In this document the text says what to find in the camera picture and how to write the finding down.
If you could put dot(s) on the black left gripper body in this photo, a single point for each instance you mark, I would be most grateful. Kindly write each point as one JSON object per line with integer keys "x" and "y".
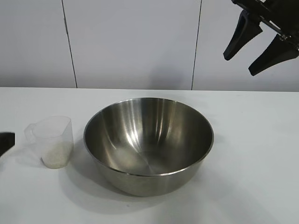
{"x": 7, "y": 142}

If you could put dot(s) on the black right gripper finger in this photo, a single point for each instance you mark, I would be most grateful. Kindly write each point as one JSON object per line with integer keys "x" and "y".
{"x": 278, "y": 51}
{"x": 245, "y": 30}

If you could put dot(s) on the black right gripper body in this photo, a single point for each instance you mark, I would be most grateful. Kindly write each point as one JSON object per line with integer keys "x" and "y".
{"x": 280, "y": 14}

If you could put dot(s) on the clear plastic measuring cup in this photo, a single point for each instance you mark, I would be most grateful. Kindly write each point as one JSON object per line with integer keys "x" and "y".
{"x": 53, "y": 130}

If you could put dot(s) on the white rice grains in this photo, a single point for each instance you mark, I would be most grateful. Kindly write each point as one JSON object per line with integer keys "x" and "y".
{"x": 57, "y": 155}

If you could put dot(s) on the stainless steel mixing bowl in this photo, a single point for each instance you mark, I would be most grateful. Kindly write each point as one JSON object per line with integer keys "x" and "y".
{"x": 144, "y": 130}

